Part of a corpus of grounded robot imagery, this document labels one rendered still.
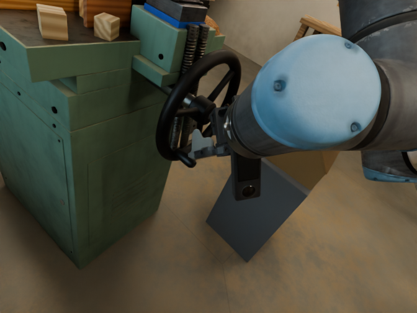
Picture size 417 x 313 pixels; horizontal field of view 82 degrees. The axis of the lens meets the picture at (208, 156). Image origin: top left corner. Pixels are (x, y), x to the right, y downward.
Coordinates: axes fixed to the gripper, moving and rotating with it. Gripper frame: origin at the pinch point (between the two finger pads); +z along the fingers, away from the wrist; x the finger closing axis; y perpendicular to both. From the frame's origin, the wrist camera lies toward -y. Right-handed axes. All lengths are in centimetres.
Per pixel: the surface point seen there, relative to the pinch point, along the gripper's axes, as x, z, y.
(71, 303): 53, 47, -45
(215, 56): 0.9, -9.1, 18.2
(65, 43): 26.9, -9.1, 22.0
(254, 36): -146, 283, 188
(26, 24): 33.4, -7.3, 26.8
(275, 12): -166, 248, 201
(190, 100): 5.1, 2.8, 13.6
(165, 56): 9.7, -2.5, 22.1
